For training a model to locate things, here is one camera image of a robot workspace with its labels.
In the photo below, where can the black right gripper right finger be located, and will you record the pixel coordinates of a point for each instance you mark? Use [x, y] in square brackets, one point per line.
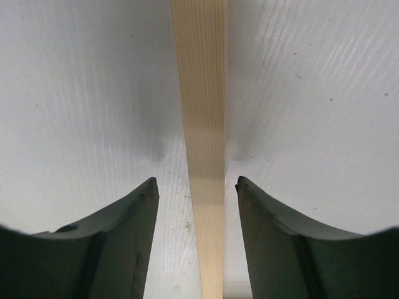
[291, 255]

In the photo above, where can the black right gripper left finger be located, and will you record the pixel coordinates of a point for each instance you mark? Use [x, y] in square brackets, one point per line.
[103, 255]

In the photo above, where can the light wooden picture frame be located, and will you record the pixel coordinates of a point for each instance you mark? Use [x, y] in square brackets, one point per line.
[200, 43]

